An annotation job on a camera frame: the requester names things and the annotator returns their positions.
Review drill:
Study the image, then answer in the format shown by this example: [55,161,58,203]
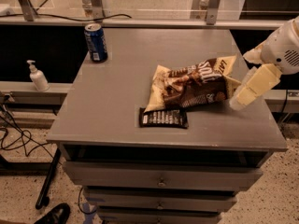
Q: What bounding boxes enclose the black cables on floor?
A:
[0,91,55,159]

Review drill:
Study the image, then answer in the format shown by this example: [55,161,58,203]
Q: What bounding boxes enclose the black rxbar chocolate bar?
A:
[139,108,189,129]

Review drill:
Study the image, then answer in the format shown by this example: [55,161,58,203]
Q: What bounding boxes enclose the black table leg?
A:
[36,149,61,210]

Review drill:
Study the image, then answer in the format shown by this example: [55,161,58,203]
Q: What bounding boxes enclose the black cable on ledge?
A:
[0,12,133,22]

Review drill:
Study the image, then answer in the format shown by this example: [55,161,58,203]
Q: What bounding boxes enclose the grey drawer cabinet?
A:
[48,28,286,224]

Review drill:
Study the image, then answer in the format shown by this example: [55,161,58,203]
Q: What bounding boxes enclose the blue soda can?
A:
[84,23,107,63]

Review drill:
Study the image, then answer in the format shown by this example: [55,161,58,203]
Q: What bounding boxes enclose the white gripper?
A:
[229,17,299,111]

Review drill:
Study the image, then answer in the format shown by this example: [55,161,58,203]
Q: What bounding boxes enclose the brown chip bag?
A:
[146,56,241,112]

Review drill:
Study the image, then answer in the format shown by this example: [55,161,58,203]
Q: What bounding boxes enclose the metal railing frame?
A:
[0,0,285,30]

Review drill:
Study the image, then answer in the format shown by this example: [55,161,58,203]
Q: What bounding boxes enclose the white pump bottle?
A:
[27,60,50,91]

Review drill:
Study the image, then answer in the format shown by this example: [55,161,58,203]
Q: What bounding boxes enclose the black shoe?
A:
[34,203,70,224]

